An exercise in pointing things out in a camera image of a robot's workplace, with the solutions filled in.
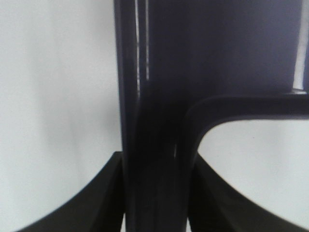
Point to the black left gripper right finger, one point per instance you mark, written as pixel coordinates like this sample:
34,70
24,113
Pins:
215,206

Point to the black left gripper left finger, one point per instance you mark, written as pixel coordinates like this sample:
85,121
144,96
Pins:
98,207

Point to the grey plastic dustpan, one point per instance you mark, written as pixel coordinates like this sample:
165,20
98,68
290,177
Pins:
186,66

